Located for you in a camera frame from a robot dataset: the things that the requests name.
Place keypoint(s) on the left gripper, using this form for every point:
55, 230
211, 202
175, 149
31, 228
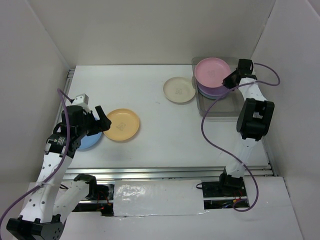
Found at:
99, 126

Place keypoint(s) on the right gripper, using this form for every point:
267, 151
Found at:
227, 82

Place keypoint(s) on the purple plate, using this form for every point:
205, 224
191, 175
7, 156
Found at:
212, 97
213, 91

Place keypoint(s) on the yellow plate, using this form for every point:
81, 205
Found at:
125, 123

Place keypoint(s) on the pink plate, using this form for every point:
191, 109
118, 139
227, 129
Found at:
210, 72

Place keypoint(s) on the clear plastic bin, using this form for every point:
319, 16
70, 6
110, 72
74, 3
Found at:
227, 107

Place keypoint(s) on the blue plate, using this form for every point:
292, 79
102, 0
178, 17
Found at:
89, 141

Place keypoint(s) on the cream plate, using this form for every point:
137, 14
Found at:
179, 90

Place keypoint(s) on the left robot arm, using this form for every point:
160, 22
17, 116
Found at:
45, 214

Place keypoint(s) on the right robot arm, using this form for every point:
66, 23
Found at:
252, 124

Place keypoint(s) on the white taped panel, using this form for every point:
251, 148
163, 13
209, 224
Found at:
157, 198

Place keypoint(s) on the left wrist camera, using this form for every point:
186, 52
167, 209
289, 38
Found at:
81, 99

